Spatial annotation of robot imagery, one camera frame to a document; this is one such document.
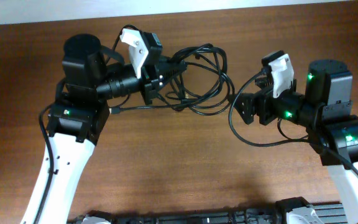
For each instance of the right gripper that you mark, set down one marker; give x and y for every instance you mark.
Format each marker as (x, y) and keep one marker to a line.
(263, 108)

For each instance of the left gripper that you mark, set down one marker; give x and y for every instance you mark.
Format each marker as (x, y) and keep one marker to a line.
(151, 78)

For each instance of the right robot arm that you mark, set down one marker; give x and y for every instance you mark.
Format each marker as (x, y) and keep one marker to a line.
(324, 110)

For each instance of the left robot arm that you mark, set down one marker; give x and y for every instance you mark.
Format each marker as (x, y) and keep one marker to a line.
(94, 74)

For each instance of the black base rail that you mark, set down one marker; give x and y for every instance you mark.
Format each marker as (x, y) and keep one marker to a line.
(290, 210)

